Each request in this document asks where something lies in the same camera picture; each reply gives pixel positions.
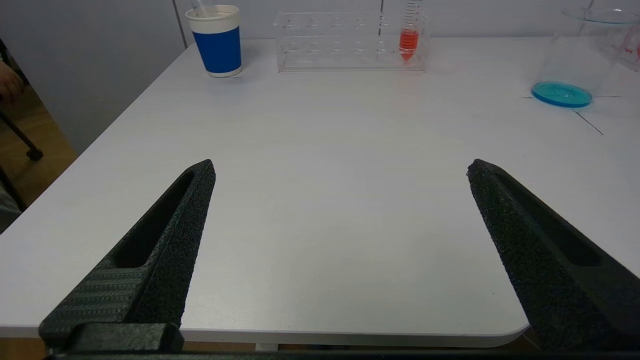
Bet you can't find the blue and white paper cup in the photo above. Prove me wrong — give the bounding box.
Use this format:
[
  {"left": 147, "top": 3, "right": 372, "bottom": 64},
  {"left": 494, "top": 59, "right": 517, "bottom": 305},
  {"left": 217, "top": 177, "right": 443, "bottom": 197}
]
[{"left": 184, "top": 4, "right": 244, "bottom": 79}]

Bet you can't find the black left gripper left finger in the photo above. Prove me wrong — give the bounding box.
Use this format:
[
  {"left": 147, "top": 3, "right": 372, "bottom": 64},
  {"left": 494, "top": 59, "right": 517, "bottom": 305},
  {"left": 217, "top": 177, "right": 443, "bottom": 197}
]
[{"left": 39, "top": 159, "right": 217, "bottom": 353}]

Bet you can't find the clear acrylic test tube rack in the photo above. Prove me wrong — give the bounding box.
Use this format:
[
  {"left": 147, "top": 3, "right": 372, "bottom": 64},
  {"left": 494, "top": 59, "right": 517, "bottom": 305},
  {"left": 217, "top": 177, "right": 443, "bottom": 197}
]
[{"left": 273, "top": 10, "right": 430, "bottom": 74}]

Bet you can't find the clear glass beaker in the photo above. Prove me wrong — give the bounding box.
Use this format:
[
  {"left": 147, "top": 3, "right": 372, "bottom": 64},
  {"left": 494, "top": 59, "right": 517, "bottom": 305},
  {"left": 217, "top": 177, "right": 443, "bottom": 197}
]
[{"left": 530, "top": 7, "right": 640, "bottom": 109}]

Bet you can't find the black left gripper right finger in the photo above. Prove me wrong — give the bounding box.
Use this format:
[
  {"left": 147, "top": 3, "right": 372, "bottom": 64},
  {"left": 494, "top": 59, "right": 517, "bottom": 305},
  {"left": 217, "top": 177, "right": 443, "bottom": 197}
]
[{"left": 466, "top": 158, "right": 640, "bottom": 352}]

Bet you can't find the test tube with red pigment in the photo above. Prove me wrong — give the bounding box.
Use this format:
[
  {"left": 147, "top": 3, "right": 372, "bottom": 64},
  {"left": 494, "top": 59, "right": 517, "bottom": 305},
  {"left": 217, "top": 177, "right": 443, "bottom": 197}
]
[{"left": 398, "top": 0, "right": 421, "bottom": 63}]

